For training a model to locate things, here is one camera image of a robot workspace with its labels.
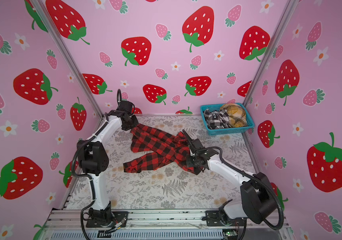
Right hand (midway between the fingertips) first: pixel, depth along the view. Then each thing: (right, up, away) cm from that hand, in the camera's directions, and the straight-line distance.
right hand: (188, 160), depth 87 cm
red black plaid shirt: (-13, +5, +8) cm, 16 cm away
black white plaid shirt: (+22, +26, +18) cm, 38 cm away
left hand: (-34, +23, +11) cm, 43 cm away
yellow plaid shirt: (+37, +28, +20) cm, 51 cm away
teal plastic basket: (+29, +17, +17) cm, 38 cm away
